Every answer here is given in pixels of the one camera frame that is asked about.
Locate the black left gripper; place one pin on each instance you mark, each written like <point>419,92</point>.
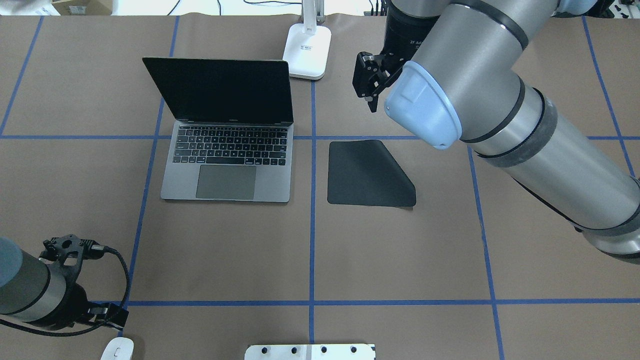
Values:
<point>74,301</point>

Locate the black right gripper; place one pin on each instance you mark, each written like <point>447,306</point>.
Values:
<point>406,31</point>

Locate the white computer mouse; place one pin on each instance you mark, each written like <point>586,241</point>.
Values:
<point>119,348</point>

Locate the black mouse pad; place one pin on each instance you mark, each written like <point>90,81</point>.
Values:
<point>364,173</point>

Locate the silver laptop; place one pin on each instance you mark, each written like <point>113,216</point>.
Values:
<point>233,133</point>

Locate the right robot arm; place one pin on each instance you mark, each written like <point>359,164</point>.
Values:
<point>449,65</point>

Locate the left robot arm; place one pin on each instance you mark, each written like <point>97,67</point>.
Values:
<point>43,295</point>

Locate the white desk lamp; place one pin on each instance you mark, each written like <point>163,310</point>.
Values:
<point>308,43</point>

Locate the brown cardboard box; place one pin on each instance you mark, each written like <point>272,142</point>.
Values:
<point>84,7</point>

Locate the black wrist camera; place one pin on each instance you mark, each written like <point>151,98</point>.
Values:
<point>71,250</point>

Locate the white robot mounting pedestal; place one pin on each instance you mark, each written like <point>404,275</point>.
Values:
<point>323,351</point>

